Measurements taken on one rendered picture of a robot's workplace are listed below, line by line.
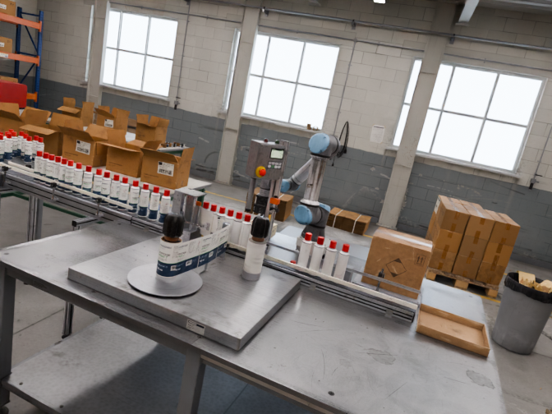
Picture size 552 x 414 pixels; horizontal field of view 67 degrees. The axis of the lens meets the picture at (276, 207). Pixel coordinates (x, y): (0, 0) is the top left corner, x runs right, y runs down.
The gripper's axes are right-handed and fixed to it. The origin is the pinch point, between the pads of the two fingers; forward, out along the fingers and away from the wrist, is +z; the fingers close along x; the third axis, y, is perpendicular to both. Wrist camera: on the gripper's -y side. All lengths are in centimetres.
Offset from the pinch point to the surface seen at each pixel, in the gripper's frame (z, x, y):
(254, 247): -13, 80, -22
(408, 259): -12, 32, -91
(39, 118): -23, -89, 280
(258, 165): -45, 47, -7
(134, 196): -10, 43, 68
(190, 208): -16, 54, 25
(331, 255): -10, 53, -54
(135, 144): -17, -102, 174
